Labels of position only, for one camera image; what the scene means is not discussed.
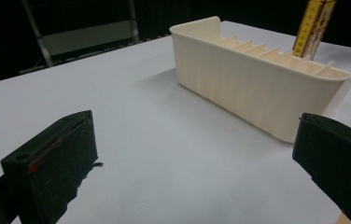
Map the grey metal chair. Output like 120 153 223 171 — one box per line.
19 0 141 75

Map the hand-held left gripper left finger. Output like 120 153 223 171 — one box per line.
0 109 105 224

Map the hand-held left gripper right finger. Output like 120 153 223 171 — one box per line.
291 112 351 224

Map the cream plastic divided organizer box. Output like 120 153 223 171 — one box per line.
169 16 351 144

